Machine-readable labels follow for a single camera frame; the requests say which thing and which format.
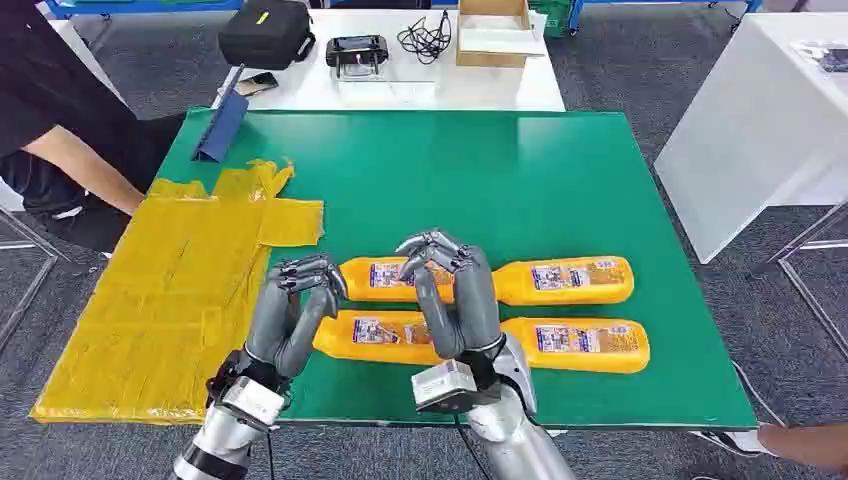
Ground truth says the metal table leg frame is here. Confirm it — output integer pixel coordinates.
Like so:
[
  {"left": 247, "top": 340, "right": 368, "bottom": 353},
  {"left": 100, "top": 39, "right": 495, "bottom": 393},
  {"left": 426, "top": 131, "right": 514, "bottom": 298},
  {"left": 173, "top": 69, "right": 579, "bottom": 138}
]
[
  {"left": 0, "top": 205, "right": 71, "bottom": 356},
  {"left": 767, "top": 203, "right": 848, "bottom": 362}
]

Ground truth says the orange drink bottle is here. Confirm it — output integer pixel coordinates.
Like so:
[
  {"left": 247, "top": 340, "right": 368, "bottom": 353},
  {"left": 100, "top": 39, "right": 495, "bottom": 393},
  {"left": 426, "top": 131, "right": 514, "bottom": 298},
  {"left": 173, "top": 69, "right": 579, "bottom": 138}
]
[
  {"left": 491, "top": 255, "right": 636, "bottom": 307},
  {"left": 339, "top": 256, "right": 458, "bottom": 305},
  {"left": 312, "top": 309, "right": 439, "bottom": 367},
  {"left": 501, "top": 316, "right": 652, "bottom": 376}
]

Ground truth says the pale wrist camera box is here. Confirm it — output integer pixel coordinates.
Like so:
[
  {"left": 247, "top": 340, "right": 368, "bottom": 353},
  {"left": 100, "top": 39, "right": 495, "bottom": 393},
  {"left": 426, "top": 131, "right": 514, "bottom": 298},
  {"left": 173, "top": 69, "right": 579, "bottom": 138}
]
[
  {"left": 410, "top": 359, "right": 480, "bottom": 416},
  {"left": 220, "top": 376, "right": 287, "bottom": 427}
]

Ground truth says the white shoe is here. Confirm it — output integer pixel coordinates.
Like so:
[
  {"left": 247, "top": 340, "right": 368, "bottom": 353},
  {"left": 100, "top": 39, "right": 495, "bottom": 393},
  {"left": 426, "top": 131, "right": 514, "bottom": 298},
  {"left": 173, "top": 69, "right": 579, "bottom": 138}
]
[{"left": 688, "top": 429, "right": 775, "bottom": 460}]

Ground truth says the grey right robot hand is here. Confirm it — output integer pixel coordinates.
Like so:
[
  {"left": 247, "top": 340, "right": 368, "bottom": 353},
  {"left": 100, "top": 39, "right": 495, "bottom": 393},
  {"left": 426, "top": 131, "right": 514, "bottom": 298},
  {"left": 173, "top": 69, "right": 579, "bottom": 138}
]
[{"left": 394, "top": 228, "right": 506, "bottom": 362}]

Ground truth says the smartphone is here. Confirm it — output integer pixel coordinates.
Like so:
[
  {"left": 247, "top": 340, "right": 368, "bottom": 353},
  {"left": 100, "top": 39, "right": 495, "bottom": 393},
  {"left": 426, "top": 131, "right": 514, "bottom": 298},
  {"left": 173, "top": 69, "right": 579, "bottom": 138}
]
[{"left": 234, "top": 71, "right": 280, "bottom": 98}]

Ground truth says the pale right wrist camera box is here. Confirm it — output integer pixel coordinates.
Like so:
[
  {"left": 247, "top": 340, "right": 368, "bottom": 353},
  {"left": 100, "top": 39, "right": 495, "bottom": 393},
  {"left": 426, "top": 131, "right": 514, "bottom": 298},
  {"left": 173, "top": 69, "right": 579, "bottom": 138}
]
[{"left": 410, "top": 359, "right": 480, "bottom": 416}]

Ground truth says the yellow sheet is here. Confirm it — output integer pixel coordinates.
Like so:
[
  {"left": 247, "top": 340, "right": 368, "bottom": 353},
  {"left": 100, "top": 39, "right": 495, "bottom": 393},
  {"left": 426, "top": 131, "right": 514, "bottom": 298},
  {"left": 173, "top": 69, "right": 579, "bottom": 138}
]
[{"left": 29, "top": 158, "right": 326, "bottom": 426}]

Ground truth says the green plastic crate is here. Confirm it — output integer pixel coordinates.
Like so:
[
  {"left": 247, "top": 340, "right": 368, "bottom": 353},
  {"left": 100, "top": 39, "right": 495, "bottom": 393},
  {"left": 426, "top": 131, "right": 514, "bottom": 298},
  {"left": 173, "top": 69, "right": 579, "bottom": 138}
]
[{"left": 528, "top": 0, "right": 575, "bottom": 39}]

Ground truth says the blue metal rack frame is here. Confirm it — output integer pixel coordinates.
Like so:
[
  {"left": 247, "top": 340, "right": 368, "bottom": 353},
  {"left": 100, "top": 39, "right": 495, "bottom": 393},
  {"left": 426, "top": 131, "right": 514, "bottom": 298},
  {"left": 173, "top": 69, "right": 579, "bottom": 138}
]
[{"left": 42, "top": 0, "right": 248, "bottom": 20}]

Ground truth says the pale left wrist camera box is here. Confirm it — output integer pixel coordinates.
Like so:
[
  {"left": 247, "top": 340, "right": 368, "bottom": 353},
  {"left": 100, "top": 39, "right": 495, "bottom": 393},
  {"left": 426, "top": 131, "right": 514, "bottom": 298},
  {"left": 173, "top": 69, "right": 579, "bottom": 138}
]
[{"left": 220, "top": 376, "right": 287, "bottom": 427}]

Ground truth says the dark item on side table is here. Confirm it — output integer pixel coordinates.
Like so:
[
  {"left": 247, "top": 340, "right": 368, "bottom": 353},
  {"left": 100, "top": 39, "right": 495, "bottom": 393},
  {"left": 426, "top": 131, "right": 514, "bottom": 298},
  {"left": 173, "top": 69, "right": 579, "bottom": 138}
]
[{"left": 790, "top": 39, "right": 848, "bottom": 75}]

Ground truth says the black handheld controller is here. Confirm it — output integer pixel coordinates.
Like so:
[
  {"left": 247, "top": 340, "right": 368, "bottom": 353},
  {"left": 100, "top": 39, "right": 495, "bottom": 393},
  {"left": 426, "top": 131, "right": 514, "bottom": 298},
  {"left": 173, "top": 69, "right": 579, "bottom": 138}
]
[{"left": 325, "top": 34, "right": 391, "bottom": 80}]

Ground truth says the green table mat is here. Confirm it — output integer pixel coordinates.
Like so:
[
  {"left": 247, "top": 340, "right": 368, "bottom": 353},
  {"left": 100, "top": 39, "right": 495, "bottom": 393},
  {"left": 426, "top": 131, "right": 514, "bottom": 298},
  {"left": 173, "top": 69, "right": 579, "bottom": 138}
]
[{"left": 153, "top": 109, "right": 761, "bottom": 432}]

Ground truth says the cardboard box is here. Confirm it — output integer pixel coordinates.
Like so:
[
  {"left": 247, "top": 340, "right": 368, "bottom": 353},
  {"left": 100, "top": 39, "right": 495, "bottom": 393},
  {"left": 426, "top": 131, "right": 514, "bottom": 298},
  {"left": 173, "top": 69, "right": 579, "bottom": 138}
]
[{"left": 455, "top": 0, "right": 549, "bottom": 70}]

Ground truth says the blue folder stand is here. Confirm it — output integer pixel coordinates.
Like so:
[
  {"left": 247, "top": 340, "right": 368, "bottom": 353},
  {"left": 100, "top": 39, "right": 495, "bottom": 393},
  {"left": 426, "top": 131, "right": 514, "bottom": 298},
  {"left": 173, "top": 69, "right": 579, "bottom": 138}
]
[{"left": 191, "top": 64, "right": 250, "bottom": 164}]

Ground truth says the black coiled cable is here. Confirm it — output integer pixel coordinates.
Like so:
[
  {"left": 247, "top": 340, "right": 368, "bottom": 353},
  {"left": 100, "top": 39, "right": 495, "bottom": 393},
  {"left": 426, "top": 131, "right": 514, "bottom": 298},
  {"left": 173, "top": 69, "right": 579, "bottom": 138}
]
[{"left": 396, "top": 9, "right": 454, "bottom": 66}]

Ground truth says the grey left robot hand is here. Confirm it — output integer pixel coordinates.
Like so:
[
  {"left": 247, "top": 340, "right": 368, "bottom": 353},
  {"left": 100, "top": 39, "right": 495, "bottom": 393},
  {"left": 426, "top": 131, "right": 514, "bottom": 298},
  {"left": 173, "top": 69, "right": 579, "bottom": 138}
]
[{"left": 243, "top": 254, "right": 350, "bottom": 380}]

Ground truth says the person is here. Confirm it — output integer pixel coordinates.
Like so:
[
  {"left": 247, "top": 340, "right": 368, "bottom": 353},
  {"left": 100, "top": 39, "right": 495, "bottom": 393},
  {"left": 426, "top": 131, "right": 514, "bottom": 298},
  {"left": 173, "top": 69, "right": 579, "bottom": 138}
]
[{"left": 0, "top": 0, "right": 188, "bottom": 257}]

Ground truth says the black carry bag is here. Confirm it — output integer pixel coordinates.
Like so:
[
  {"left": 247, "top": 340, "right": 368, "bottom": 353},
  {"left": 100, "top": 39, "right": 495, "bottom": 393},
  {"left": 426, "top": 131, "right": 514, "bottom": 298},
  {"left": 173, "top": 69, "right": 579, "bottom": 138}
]
[{"left": 217, "top": 0, "right": 317, "bottom": 72}]

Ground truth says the white side table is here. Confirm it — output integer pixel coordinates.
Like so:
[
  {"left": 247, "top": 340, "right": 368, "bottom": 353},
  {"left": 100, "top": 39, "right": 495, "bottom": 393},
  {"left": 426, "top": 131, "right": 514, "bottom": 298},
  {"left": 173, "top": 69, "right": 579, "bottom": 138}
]
[{"left": 653, "top": 11, "right": 848, "bottom": 266}]

